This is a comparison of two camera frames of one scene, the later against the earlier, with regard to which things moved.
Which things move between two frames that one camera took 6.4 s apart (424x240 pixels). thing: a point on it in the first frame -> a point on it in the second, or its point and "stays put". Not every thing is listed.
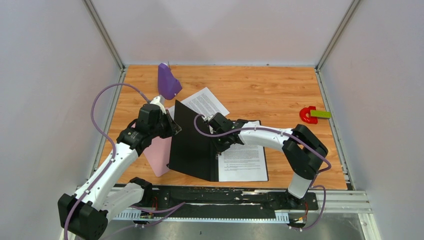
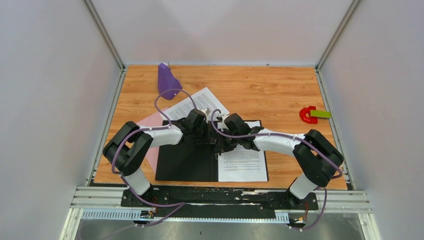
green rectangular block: (320, 113) stays put
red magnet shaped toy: (307, 110) stays put
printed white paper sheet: (243, 163) stays put
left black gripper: (173, 128) -> (210, 139)
